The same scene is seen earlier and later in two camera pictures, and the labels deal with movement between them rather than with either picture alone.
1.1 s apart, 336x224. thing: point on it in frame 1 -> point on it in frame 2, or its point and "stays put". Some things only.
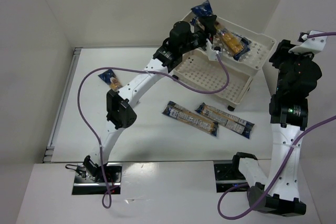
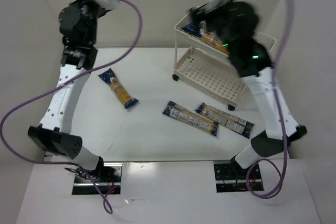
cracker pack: (242, 127) stays put
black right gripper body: (281, 51) -> (200, 14)
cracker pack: (181, 113) stays put
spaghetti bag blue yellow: (110, 78) stays put
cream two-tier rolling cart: (223, 69) stays put
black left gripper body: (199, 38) -> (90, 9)
